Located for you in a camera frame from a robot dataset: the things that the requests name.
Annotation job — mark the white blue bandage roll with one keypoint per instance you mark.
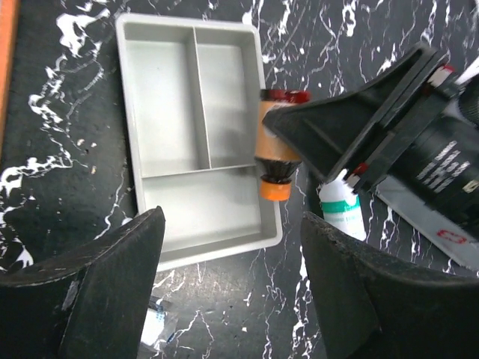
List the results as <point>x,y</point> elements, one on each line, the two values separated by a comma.
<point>159,326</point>

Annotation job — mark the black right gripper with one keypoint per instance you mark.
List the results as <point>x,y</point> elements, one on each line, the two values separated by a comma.
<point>413,123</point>

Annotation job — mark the white teal label bottle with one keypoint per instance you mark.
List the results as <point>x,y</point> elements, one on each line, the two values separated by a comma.
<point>341,207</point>

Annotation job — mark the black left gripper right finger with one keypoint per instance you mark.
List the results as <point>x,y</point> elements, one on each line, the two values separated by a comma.
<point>371,304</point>

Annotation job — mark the brown orange cap bottle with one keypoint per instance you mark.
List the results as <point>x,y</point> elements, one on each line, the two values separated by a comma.
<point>277,162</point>

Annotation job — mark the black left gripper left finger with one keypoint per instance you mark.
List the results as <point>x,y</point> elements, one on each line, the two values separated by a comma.
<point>90,302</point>

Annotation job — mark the grey divided plastic tray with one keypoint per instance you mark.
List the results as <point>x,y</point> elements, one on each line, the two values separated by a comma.
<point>191,93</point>

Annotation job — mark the grey plastic medicine case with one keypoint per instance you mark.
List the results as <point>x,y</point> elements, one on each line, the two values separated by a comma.
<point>460,246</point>

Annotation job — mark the orange wooden tiered shelf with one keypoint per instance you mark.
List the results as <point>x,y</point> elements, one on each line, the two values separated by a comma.
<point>8,30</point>

